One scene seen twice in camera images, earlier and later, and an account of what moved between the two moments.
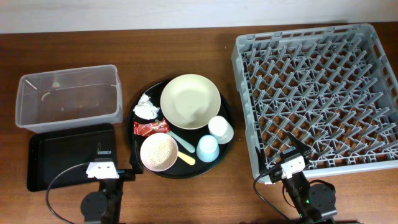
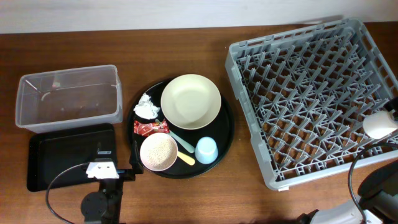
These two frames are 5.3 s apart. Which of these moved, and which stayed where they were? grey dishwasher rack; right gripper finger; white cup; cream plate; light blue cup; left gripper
Moved: white cup; right gripper finger
Stayed: cream plate; grey dishwasher rack; left gripper; light blue cup
